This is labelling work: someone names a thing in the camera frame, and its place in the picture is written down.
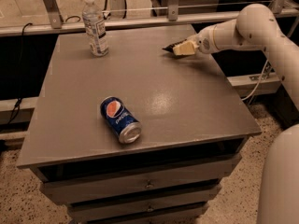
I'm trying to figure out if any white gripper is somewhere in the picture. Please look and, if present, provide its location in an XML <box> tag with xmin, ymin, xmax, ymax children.
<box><xmin>173</xmin><ymin>26</ymin><xmax>219</xmax><ymax>56</ymax></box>

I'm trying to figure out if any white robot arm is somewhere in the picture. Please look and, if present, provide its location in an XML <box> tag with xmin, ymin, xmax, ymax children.
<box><xmin>173</xmin><ymin>4</ymin><xmax>299</xmax><ymax>224</ymax></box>

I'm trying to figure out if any clear plastic water bottle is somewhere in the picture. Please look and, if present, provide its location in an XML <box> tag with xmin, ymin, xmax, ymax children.
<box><xmin>82</xmin><ymin>0</ymin><xmax>108</xmax><ymax>57</ymax></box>

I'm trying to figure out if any grey drawer cabinet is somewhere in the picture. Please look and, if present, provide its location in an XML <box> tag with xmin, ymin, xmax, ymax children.
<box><xmin>17</xmin><ymin>25</ymin><xmax>261</xmax><ymax>224</ymax></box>

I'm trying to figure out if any blue pepsi can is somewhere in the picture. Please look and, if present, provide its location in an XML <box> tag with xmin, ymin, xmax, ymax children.
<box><xmin>100</xmin><ymin>96</ymin><xmax>142</xmax><ymax>144</ymax></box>

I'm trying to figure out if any metal railing frame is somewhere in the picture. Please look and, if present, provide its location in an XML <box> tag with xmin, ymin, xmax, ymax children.
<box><xmin>0</xmin><ymin>0</ymin><xmax>299</xmax><ymax>37</ymax></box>

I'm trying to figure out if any black cable on left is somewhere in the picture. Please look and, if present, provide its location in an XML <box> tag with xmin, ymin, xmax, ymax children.
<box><xmin>7</xmin><ymin>21</ymin><xmax>34</xmax><ymax>125</ymax></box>

